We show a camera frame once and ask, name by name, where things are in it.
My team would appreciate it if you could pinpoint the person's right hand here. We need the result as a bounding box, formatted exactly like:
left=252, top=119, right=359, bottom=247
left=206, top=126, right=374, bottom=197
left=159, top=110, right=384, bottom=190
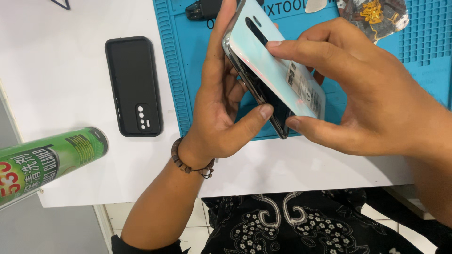
left=265, top=17, right=452, bottom=159

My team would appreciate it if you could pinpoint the person's left hand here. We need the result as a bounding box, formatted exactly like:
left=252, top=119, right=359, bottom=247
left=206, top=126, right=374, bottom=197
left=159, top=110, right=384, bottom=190
left=177, top=0, right=280, bottom=169

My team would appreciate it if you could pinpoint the white smartphone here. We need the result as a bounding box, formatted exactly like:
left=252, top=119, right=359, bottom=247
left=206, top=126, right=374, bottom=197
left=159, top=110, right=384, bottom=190
left=222, top=0, right=326, bottom=140

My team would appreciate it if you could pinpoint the blue repair mat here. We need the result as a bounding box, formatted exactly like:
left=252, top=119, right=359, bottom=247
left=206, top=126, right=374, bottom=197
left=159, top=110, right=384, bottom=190
left=153, top=0, right=452, bottom=142

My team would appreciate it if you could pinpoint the black phone case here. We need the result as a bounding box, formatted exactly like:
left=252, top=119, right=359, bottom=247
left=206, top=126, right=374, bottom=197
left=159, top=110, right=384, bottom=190
left=105, top=36, right=164, bottom=137

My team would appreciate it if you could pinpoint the clear plastic bag of parts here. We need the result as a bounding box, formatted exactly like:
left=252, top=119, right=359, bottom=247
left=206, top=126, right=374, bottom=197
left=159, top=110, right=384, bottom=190
left=336, top=0, right=410, bottom=44

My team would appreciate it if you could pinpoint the black small device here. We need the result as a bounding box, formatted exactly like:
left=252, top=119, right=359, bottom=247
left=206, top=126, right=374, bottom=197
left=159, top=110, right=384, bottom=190
left=185, top=0, right=265, bottom=21

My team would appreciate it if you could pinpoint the white guitar pick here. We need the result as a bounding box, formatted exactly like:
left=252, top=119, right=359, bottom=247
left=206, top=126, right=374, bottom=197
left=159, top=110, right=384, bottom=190
left=305, top=0, right=338, bottom=13

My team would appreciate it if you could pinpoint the person's black patterned clothing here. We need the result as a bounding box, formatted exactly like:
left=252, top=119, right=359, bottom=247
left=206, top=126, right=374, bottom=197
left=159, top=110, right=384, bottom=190
left=111, top=188, right=452, bottom=254

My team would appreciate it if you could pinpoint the green spray can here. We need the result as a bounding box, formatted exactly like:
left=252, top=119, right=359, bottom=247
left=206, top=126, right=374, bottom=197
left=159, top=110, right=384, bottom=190
left=0, top=127, right=109, bottom=208

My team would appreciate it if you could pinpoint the brown bead bracelet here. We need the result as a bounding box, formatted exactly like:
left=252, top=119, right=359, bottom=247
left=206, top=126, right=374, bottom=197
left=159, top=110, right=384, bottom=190
left=171, top=137, right=215, bottom=179

